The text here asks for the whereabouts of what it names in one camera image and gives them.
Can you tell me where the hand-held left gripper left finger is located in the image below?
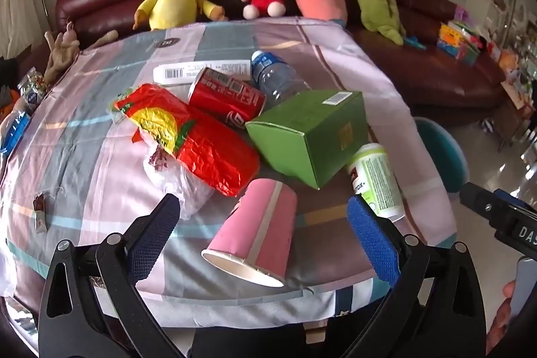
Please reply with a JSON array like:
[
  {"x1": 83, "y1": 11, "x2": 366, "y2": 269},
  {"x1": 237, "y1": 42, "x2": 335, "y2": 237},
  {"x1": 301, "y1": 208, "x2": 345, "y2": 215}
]
[{"x1": 38, "y1": 192, "x2": 185, "y2": 358}]

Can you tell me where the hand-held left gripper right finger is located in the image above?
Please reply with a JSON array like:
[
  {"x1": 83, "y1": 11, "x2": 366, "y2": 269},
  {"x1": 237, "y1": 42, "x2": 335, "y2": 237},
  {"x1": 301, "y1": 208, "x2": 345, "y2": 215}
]
[{"x1": 336, "y1": 196, "x2": 487, "y2": 358}]

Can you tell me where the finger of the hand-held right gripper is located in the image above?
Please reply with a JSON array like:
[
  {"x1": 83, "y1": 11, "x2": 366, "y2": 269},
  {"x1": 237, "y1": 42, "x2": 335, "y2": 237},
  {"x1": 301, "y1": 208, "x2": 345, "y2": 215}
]
[
  {"x1": 459, "y1": 182, "x2": 517, "y2": 231},
  {"x1": 493, "y1": 188, "x2": 531, "y2": 212}
]

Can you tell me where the teal plastic bin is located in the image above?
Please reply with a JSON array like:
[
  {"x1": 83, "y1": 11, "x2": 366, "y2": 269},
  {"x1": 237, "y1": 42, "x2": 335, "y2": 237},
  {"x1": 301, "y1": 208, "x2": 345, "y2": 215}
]
[{"x1": 413, "y1": 117, "x2": 471, "y2": 195}]

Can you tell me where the white bottle green label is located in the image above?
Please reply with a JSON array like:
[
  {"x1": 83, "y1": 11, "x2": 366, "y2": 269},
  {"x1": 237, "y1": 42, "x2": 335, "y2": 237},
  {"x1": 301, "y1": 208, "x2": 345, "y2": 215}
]
[{"x1": 346, "y1": 143, "x2": 406, "y2": 223}]

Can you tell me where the red snack bag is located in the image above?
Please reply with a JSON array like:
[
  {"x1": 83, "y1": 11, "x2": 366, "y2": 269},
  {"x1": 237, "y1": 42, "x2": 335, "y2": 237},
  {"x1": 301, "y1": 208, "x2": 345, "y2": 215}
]
[{"x1": 110, "y1": 83, "x2": 261, "y2": 198}]

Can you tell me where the pink paper cup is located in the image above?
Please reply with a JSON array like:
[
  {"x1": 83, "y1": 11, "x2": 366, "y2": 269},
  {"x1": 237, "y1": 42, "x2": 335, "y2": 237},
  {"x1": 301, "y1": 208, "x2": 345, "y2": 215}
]
[{"x1": 201, "y1": 177, "x2": 298, "y2": 288}]

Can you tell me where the clear plastic water bottle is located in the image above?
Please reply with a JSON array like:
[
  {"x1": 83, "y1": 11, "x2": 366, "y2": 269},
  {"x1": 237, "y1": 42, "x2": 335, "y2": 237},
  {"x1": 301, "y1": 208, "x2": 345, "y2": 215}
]
[{"x1": 250, "y1": 50, "x2": 313, "y2": 109}]

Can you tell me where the person's right hand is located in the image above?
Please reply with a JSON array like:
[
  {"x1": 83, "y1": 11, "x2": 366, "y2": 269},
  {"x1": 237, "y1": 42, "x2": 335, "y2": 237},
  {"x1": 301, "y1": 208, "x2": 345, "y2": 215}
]
[{"x1": 487, "y1": 282, "x2": 515, "y2": 346}]

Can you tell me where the white plastic bag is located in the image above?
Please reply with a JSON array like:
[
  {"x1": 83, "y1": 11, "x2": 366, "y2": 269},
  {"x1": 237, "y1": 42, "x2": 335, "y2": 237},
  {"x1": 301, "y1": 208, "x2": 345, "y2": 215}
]
[{"x1": 143, "y1": 127, "x2": 216, "y2": 218}]

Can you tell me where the plaid tablecloth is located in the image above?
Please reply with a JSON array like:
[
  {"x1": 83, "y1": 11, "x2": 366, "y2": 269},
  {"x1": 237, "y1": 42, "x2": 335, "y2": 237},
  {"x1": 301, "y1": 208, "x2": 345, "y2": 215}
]
[{"x1": 0, "y1": 16, "x2": 458, "y2": 331}]

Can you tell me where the green cardboard box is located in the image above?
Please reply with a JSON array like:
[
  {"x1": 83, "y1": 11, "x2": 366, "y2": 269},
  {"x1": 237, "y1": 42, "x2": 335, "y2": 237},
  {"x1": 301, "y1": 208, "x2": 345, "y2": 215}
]
[{"x1": 244, "y1": 90, "x2": 370, "y2": 191}]

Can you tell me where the small brown wrapper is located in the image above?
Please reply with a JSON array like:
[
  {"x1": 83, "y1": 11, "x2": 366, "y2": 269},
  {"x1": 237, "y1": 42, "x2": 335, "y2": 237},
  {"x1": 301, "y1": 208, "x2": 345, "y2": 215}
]
[{"x1": 33, "y1": 194, "x2": 48, "y2": 235}]

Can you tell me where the maroon leather sofa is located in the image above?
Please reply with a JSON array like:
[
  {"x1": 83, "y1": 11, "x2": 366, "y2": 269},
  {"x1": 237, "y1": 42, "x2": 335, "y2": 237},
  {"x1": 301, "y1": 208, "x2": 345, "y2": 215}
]
[{"x1": 54, "y1": 0, "x2": 510, "y2": 128}]

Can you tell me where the red soda can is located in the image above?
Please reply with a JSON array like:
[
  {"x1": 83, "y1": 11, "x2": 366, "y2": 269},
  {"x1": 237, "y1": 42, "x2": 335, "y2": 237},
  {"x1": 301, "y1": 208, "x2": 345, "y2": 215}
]
[{"x1": 187, "y1": 67, "x2": 267, "y2": 131}]

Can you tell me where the colourful toy box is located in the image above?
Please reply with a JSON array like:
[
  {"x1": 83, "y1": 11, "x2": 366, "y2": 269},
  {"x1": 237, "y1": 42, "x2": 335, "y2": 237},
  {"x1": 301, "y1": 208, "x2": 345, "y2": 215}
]
[{"x1": 436, "y1": 20, "x2": 483, "y2": 67}]

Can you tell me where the white tube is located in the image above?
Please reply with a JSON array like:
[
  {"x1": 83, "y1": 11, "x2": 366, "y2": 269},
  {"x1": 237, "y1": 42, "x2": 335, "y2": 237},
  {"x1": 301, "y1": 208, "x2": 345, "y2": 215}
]
[{"x1": 152, "y1": 59, "x2": 252, "y2": 86}]

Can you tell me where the blue packet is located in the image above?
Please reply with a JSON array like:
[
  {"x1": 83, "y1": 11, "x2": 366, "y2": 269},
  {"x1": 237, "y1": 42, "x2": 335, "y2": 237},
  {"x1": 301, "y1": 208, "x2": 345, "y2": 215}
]
[{"x1": 0, "y1": 110, "x2": 32, "y2": 157}]

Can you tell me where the patterned snack bag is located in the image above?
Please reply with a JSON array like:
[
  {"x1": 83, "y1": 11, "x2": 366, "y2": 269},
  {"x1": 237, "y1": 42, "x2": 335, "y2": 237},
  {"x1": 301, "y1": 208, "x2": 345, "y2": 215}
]
[{"x1": 17, "y1": 66, "x2": 49, "y2": 111}]

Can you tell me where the beige plush toy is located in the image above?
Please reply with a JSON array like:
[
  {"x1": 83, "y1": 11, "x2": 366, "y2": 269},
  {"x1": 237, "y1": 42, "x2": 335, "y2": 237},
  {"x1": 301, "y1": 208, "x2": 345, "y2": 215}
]
[{"x1": 42, "y1": 20, "x2": 120, "y2": 84}]

